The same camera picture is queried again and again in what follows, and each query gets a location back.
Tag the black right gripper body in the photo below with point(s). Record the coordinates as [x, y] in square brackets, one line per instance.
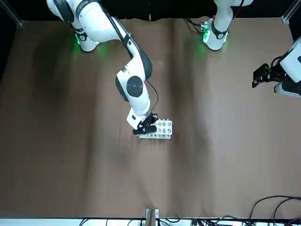
[147, 121]

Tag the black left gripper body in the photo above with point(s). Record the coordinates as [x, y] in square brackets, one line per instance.
[277, 74]

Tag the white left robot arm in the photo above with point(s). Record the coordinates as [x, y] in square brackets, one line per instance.
[218, 35]

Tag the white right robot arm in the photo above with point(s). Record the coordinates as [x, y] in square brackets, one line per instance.
[98, 26]

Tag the white test tube rack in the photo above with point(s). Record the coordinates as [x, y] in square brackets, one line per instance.
[164, 136]

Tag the black plug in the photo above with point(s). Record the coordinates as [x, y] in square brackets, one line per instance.
[195, 222]

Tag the aluminium frame post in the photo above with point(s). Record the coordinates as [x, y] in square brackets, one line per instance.
[11, 14]
[151, 216]
[290, 13]

